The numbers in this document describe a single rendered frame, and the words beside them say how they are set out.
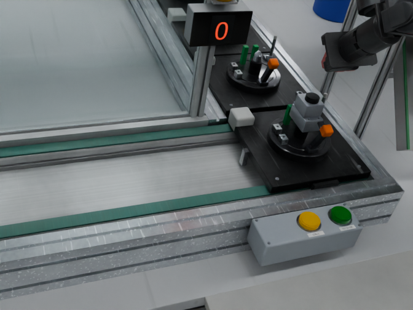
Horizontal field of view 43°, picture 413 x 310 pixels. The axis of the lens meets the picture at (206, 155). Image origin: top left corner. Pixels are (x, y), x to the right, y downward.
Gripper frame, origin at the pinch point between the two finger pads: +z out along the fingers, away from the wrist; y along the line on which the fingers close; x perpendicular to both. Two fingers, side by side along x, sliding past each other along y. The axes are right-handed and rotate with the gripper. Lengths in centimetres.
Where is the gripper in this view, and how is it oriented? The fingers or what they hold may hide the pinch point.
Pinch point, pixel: (325, 63)
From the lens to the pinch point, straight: 108.2
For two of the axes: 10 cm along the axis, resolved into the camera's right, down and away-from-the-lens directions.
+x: 1.6, 9.8, -0.9
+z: -3.1, 1.4, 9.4
